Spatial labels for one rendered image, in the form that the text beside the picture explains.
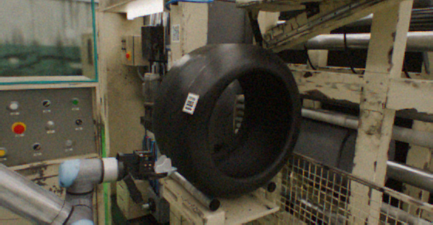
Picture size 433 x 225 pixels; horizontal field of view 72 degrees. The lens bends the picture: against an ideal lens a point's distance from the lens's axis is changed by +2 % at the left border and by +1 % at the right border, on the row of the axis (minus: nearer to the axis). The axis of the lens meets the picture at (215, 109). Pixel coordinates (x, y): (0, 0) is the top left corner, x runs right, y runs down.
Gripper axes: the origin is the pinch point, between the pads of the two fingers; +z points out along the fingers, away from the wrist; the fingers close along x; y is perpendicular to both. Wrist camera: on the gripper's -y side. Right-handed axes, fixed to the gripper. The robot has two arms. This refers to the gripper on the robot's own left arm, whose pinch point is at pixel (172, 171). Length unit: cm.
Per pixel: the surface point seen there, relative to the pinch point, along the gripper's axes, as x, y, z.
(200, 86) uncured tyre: -10.0, 31.0, 0.5
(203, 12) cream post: 28, 61, 20
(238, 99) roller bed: 38, 23, 56
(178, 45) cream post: 32, 46, 12
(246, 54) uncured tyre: -10.7, 43.4, 16.1
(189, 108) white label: -10.8, 24.1, -2.8
